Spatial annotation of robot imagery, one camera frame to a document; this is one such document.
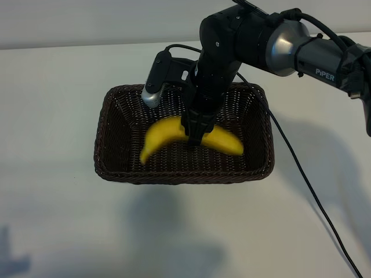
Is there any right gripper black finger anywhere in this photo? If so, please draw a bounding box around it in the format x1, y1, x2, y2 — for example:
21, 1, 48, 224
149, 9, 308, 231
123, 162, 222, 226
187, 130, 208, 147

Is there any yellow banana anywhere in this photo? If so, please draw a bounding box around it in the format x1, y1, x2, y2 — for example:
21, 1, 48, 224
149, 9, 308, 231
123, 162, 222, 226
139, 115, 245, 166

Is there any black cloth cable wrap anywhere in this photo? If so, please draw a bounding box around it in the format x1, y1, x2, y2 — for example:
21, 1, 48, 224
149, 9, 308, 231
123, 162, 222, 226
337, 36, 371, 101

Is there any dark brown wicker basket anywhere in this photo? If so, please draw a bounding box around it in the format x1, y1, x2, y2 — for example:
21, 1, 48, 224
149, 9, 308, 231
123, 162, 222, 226
93, 83, 275, 185

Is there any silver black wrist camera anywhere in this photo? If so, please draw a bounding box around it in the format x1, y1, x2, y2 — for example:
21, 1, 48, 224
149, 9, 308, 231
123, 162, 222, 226
141, 50, 174, 109

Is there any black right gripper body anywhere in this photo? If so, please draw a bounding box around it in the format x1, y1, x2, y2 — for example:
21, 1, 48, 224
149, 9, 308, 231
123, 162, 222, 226
180, 107, 217, 136

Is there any thin black camera cable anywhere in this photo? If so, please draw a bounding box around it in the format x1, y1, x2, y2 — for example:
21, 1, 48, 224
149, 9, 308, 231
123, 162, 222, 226
163, 43, 365, 278

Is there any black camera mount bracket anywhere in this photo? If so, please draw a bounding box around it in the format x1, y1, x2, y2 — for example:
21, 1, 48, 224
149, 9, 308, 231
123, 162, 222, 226
166, 57, 199, 88

